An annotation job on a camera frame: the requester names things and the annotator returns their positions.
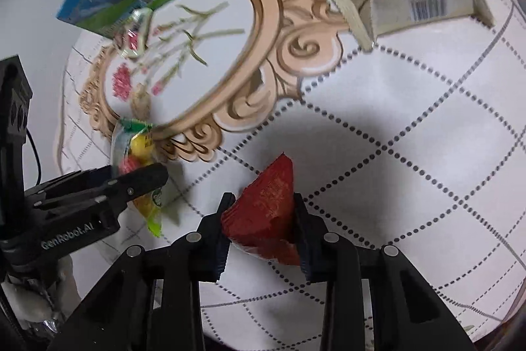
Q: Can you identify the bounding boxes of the colourful candy bag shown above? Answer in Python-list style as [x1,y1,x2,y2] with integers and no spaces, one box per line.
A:
[110,117,163,239]

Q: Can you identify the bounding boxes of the red triangular snack packet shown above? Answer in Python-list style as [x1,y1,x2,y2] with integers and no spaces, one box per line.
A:
[221,154,299,265]

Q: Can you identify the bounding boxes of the small white candy packet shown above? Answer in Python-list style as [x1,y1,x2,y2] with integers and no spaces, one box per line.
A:
[113,7,153,60]

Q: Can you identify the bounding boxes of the white patterned round mat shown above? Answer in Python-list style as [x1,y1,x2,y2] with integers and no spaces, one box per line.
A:
[57,0,525,341]

